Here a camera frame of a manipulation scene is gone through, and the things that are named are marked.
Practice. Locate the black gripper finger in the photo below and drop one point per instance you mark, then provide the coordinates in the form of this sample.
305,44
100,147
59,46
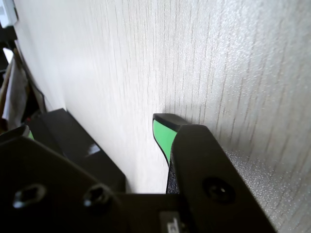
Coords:
206,170
48,194

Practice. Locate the black cardboard box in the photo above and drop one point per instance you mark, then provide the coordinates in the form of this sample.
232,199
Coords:
63,131

